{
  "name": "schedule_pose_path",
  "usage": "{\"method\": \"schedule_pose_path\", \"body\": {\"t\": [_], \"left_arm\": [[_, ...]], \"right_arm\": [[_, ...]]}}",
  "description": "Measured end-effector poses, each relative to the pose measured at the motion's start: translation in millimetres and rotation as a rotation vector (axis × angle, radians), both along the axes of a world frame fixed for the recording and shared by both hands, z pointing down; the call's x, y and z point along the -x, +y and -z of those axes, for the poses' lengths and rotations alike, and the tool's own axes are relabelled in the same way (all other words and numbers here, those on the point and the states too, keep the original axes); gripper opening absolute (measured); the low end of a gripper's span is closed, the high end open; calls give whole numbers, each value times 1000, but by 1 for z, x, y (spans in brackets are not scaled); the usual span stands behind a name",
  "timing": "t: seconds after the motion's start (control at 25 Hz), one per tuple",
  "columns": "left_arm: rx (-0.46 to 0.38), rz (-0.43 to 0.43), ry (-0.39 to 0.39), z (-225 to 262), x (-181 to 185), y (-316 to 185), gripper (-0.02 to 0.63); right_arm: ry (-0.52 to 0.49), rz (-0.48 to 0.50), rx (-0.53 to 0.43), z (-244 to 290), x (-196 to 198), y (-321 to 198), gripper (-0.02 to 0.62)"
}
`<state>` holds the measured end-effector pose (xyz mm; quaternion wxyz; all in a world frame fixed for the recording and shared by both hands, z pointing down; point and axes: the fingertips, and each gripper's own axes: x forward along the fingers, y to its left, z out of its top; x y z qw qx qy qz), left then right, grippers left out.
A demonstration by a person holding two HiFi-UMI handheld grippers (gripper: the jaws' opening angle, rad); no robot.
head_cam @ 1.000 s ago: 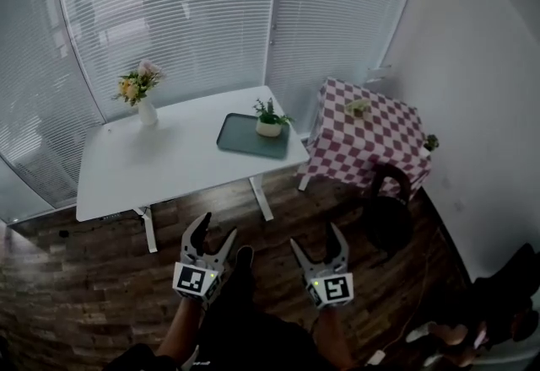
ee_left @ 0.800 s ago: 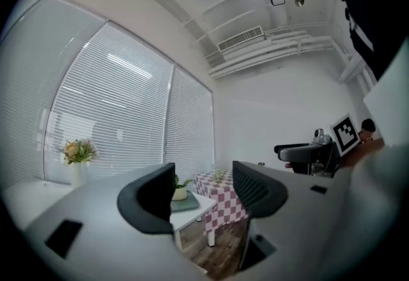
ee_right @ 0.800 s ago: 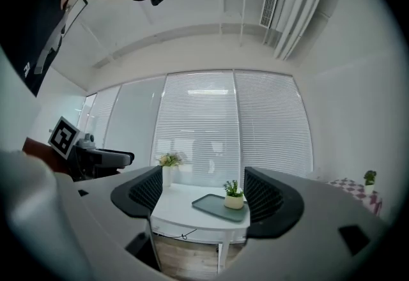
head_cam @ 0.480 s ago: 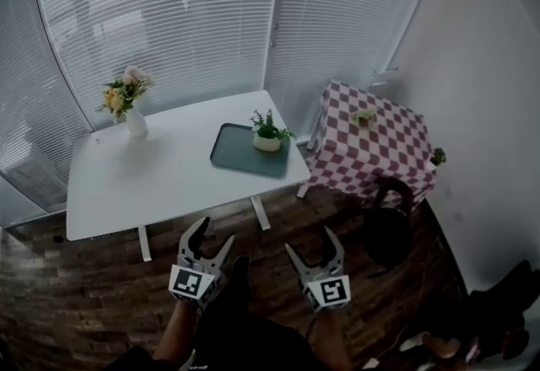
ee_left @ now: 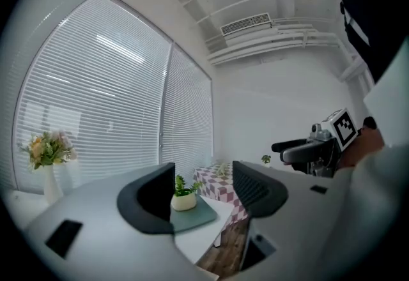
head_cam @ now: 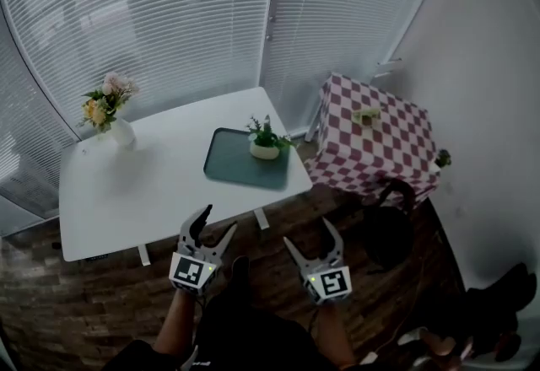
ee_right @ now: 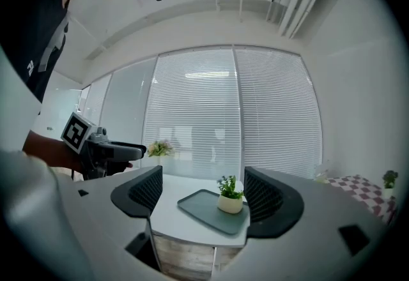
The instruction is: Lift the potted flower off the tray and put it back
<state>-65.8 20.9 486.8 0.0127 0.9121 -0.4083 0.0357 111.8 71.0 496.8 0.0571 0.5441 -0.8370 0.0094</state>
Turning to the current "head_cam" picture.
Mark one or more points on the table with checkered cloth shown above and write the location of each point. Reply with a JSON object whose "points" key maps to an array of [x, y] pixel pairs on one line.
{"points": [[379, 150]]}

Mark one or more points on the small dark green plant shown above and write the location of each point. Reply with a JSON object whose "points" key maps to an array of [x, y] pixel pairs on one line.
{"points": [[443, 158]]}

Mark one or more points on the person's black clothing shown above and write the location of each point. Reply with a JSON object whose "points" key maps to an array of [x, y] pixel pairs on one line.
{"points": [[253, 340]]}

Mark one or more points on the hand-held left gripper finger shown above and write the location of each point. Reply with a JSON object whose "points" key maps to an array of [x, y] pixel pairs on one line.
{"points": [[221, 247], [187, 232]]}

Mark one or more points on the white power strip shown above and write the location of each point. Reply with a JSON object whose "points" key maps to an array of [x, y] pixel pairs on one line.
{"points": [[368, 358]]}

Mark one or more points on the small potted green plant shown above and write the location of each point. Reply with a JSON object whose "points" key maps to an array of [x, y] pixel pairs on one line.
{"points": [[265, 152]]}

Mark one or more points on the small pale green plant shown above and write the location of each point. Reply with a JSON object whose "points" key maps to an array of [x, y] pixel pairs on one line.
{"points": [[367, 115]]}

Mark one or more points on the dark green tray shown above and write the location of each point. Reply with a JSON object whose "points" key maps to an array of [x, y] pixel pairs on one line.
{"points": [[230, 167]]}

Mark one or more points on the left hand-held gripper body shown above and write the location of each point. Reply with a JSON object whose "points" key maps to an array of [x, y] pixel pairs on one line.
{"points": [[187, 270]]}

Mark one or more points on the white table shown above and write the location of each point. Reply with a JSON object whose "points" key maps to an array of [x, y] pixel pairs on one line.
{"points": [[160, 192]]}

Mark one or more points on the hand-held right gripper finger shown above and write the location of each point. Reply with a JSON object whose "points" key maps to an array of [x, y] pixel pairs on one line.
{"points": [[337, 253], [303, 261]]}

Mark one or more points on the white vase with flower bouquet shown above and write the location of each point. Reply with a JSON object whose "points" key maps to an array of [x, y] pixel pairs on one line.
{"points": [[124, 135]]}

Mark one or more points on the person's right forearm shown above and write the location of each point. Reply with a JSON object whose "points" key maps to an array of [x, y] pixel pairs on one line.
{"points": [[333, 331]]}

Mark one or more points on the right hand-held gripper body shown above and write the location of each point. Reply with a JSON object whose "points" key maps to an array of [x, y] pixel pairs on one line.
{"points": [[333, 283]]}

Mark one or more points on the person's left forearm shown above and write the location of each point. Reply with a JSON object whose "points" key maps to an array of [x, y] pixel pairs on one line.
{"points": [[175, 323]]}

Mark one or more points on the person's left black shoe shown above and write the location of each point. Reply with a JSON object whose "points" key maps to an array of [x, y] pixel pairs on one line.
{"points": [[241, 272]]}

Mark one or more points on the white window blind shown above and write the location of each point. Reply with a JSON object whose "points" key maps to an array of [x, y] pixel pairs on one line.
{"points": [[169, 44], [346, 2], [29, 129]]}

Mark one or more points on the black bag on floor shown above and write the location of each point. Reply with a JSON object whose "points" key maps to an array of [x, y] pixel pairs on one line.
{"points": [[388, 234]]}

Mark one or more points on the white metal rack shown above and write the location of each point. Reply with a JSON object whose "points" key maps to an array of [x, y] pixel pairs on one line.
{"points": [[388, 68]]}

